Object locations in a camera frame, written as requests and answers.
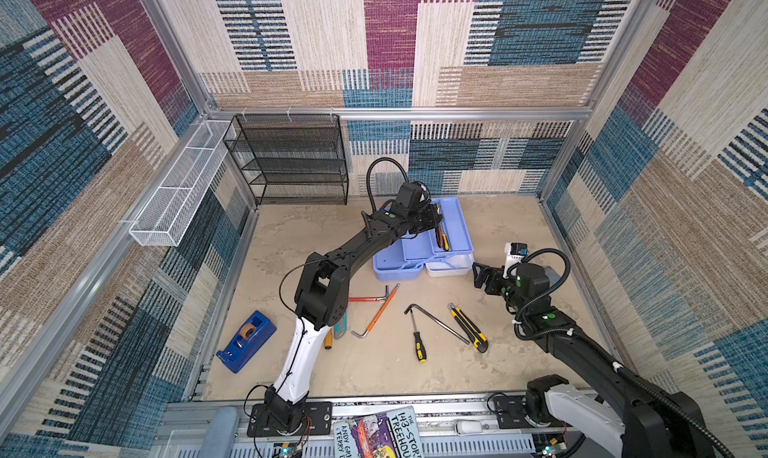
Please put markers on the colourful treehouse book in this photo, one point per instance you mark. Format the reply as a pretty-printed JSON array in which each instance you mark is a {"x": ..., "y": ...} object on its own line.
[{"x": 388, "y": 434}]

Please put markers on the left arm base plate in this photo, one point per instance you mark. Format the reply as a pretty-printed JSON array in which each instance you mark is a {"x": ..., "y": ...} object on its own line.
[{"x": 276, "y": 420}]

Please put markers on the black yellow screwdriver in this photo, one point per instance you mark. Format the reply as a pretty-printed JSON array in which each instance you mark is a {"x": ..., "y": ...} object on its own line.
[{"x": 419, "y": 346}]

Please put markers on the red hex key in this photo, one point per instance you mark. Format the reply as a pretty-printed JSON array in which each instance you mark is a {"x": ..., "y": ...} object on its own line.
[{"x": 371, "y": 299}]

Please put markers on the white and blue toolbox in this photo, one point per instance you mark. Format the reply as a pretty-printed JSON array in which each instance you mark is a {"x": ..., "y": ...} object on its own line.
[{"x": 409, "y": 256}]

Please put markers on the teal utility knife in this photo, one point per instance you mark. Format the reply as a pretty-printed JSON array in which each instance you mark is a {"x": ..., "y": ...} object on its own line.
[{"x": 340, "y": 327}]

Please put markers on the black wire mesh shelf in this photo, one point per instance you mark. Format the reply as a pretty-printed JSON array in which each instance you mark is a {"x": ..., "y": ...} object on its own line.
[{"x": 288, "y": 159}]

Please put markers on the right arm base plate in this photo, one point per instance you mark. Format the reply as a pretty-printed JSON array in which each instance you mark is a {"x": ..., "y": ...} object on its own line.
[{"x": 517, "y": 411}]

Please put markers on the wooden handle screwdriver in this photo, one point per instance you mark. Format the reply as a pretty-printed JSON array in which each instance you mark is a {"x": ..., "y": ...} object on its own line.
[{"x": 328, "y": 340}]

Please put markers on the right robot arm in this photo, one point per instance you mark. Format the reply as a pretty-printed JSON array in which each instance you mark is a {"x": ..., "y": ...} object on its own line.
[{"x": 634, "y": 417}]

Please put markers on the white wire mesh basket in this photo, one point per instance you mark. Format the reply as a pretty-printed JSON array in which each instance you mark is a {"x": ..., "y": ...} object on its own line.
[{"x": 164, "y": 220}]

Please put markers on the red handled pliers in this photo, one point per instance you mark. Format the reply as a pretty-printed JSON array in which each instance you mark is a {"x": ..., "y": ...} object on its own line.
[{"x": 439, "y": 236}]

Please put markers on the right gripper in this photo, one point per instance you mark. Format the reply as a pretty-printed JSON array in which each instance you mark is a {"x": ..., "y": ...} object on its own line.
[{"x": 495, "y": 275}]

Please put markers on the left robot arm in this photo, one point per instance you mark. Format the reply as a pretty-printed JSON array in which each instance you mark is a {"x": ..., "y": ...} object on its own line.
[{"x": 322, "y": 294}]

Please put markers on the blue tape dispenser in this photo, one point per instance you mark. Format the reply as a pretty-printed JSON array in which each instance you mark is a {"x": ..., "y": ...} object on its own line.
[{"x": 246, "y": 342}]

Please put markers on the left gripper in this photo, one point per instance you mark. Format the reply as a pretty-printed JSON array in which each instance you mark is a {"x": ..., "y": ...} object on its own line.
[{"x": 431, "y": 219}]

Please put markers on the yellow black utility knife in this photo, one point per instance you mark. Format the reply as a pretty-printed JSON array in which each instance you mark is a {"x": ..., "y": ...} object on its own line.
[{"x": 475, "y": 335}]

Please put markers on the orange hex key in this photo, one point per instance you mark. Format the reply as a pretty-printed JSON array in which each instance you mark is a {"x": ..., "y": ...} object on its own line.
[{"x": 379, "y": 313}]

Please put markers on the grey sponge block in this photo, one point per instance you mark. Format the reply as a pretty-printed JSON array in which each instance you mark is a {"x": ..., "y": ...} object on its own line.
[{"x": 552, "y": 275}]

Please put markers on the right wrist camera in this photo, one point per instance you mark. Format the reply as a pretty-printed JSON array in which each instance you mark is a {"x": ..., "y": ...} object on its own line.
[{"x": 515, "y": 252}]

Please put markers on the black hex key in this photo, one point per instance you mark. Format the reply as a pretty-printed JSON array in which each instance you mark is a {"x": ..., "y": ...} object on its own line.
[{"x": 414, "y": 307}]

